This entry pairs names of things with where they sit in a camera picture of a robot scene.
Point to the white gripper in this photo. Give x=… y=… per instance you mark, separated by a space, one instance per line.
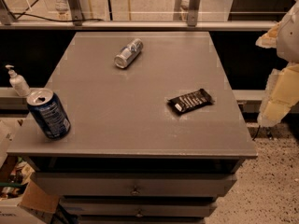
x=290 y=41

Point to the top drawer knob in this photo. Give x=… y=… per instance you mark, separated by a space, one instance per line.
x=135 y=191

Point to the drawer knob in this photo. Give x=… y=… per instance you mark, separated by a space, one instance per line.
x=135 y=191
x=139 y=214

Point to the blue soda can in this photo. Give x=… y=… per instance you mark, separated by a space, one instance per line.
x=46 y=108

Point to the silver blue redbull can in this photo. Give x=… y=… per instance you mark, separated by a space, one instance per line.
x=128 y=53

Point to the cardboard box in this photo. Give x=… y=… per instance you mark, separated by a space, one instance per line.
x=34 y=206

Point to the black candy bar wrapper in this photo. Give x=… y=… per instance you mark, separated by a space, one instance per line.
x=190 y=101

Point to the white pump bottle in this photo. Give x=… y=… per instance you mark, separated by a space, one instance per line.
x=18 y=82

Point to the grey drawer cabinet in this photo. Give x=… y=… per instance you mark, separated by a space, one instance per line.
x=125 y=134

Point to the lower drawer knob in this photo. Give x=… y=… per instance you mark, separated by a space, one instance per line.
x=139 y=214

